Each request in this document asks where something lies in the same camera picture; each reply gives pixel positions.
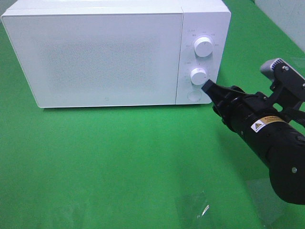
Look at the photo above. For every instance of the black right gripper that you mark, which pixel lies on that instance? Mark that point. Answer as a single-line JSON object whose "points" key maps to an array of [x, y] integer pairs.
{"points": [[245, 114]]}

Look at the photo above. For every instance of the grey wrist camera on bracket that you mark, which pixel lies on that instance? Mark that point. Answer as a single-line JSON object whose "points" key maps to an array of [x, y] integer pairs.
{"points": [[288, 85]]}

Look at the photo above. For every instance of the white microwave oven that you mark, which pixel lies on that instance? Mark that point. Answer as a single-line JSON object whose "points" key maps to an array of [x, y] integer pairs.
{"points": [[90, 53]]}

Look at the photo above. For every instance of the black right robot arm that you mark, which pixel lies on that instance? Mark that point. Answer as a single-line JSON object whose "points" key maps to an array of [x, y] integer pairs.
{"points": [[279, 146]]}

